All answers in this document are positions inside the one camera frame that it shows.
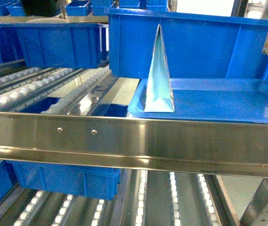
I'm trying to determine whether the large blue bin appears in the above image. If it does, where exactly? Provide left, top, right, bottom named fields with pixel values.
left=0, top=22, right=107, bottom=69
left=106, top=8, right=268, bottom=81

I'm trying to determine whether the large blue bin left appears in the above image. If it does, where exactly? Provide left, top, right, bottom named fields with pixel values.
left=0, top=22, right=107, bottom=69

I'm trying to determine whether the large blue bin right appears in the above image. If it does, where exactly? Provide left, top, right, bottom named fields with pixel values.
left=106, top=8, right=268, bottom=81

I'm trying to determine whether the blue bin lower shelf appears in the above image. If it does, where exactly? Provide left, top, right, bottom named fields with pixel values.
left=7, top=161, right=120, bottom=200

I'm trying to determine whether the steel rack front rail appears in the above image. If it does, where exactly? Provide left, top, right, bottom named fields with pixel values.
left=0, top=112, right=268, bottom=178

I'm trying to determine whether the blue plastic tray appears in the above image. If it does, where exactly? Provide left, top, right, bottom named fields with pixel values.
left=128, top=79, right=268, bottom=124

